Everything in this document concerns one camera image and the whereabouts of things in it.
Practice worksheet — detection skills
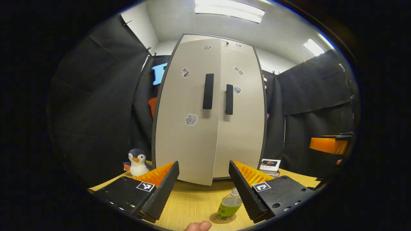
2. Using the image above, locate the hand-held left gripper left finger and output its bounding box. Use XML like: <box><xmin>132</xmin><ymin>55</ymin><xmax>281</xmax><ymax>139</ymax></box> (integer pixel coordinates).
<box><xmin>93</xmin><ymin>160</ymin><xmax>180</xmax><ymax>223</ymax></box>

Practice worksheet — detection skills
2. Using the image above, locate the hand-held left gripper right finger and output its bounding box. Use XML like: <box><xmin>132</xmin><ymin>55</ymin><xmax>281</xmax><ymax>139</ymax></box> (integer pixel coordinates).
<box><xmin>229</xmin><ymin>160</ymin><xmax>317</xmax><ymax>224</ymax></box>

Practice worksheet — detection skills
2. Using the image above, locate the clear bottle with green label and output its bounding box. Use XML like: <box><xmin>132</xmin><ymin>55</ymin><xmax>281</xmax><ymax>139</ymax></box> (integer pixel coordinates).
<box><xmin>214</xmin><ymin>188</ymin><xmax>243</xmax><ymax>221</ymax></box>

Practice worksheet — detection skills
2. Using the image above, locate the round cork coaster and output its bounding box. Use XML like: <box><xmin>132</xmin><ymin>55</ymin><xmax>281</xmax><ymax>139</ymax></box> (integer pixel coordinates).
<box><xmin>210</xmin><ymin>213</ymin><xmax>237</xmax><ymax>224</ymax></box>

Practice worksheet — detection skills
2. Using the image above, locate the white cabinet door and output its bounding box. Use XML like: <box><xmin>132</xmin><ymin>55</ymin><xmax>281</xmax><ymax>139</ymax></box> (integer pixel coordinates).
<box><xmin>154</xmin><ymin>38</ymin><xmax>222</xmax><ymax>186</ymax></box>
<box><xmin>213</xmin><ymin>38</ymin><xmax>267</xmax><ymax>179</ymax></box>

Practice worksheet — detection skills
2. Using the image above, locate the white and black cabinet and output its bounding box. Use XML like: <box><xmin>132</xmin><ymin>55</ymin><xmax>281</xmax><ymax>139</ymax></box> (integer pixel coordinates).
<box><xmin>151</xmin><ymin>33</ymin><xmax>268</xmax><ymax>180</ymax></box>

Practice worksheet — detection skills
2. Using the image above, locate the penguin plush toy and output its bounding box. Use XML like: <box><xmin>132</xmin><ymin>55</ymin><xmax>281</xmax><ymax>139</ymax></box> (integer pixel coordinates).
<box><xmin>128</xmin><ymin>148</ymin><xmax>154</xmax><ymax>177</ymax></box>

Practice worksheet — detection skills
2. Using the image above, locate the book with photo cover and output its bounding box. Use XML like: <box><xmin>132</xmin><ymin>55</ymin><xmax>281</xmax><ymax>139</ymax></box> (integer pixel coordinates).
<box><xmin>259</xmin><ymin>158</ymin><xmax>281</xmax><ymax>175</ymax></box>

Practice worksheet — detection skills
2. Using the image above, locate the small ceiling light panel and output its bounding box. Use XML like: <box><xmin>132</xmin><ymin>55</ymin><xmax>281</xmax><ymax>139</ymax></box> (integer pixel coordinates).
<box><xmin>303</xmin><ymin>34</ymin><xmax>336</xmax><ymax>56</ymax></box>

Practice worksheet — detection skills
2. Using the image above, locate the large ceiling light panel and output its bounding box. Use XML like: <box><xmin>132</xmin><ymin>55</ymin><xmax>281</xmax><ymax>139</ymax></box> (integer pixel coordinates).
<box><xmin>195</xmin><ymin>0</ymin><xmax>266</xmax><ymax>24</ymax></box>

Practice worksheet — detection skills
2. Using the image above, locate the black right door handle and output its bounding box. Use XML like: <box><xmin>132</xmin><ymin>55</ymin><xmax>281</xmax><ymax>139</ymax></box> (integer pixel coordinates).
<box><xmin>225</xmin><ymin>84</ymin><xmax>234</xmax><ymax>115</ymax></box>

